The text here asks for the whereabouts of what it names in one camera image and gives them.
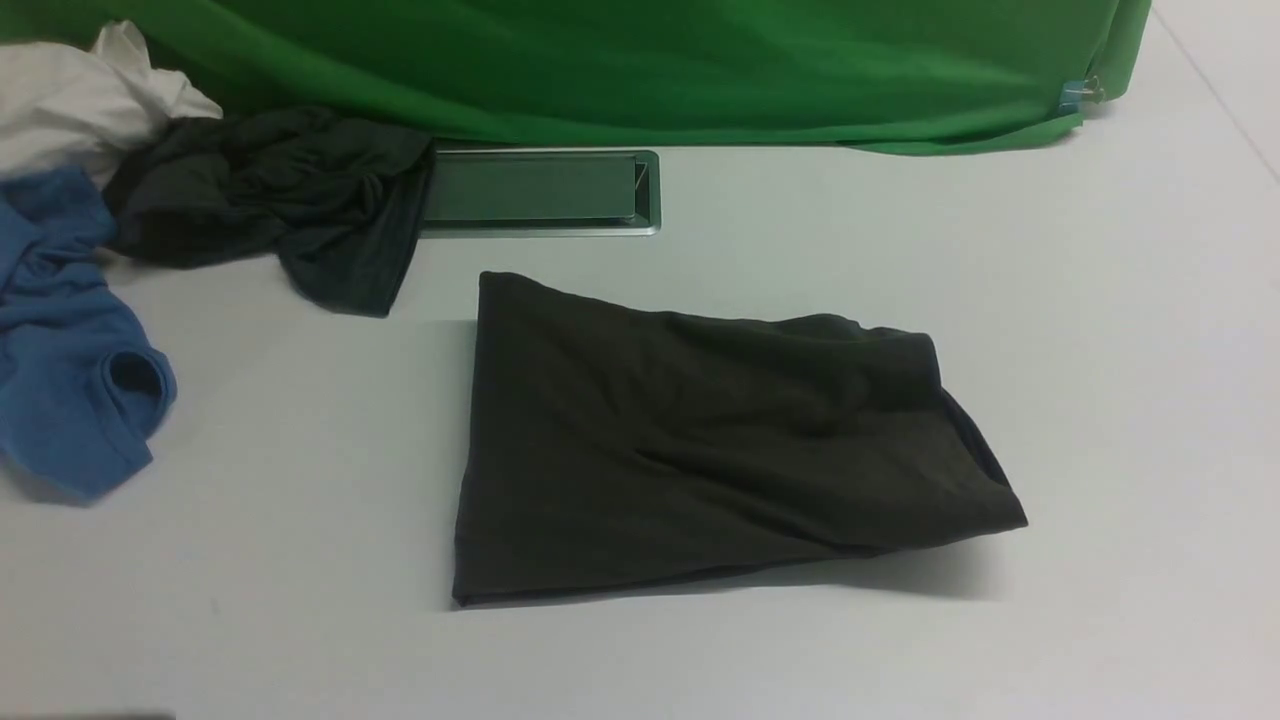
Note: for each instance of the blue crumpled garment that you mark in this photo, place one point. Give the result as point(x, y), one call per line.
point(82, 388)

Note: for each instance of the dark gray long-sleeved shirt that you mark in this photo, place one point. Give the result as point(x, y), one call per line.
point(613, 449)

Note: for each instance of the blue binder clip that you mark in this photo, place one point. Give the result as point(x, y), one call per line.
point(1075, 95)

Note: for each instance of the dark teal crumpled garment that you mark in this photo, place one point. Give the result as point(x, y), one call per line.
point(340, 201)

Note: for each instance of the white crumpled garment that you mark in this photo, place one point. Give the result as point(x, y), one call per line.
point(66, 107)

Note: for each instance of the metal table cable slot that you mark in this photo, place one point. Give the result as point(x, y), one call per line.
point(529, 193)

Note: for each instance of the green backdrop cloth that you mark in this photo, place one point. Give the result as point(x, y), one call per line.
point(912, 78)

